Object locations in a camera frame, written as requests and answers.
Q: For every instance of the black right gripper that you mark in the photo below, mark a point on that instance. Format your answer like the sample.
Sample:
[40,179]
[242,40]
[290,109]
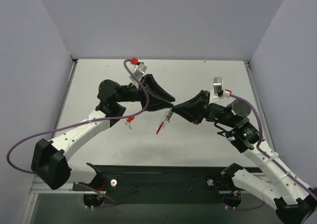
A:
[202,107]

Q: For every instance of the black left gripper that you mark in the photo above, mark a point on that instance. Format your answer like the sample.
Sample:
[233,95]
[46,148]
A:
[144,92]

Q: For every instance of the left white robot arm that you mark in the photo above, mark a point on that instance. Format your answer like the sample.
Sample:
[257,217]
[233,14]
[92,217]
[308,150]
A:
[50,158]

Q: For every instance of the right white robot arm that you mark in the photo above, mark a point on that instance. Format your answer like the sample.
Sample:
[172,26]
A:
[293,200]

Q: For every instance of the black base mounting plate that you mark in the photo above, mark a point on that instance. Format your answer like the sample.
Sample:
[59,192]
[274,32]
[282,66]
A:
[115,185]

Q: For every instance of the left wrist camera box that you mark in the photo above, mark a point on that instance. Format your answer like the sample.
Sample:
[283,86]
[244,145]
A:
[139,70]

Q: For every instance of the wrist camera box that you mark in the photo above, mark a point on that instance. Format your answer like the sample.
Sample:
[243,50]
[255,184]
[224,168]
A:
[218,87]
[139,70]

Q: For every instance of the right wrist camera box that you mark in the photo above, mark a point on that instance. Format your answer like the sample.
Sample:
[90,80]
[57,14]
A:
[218,87]

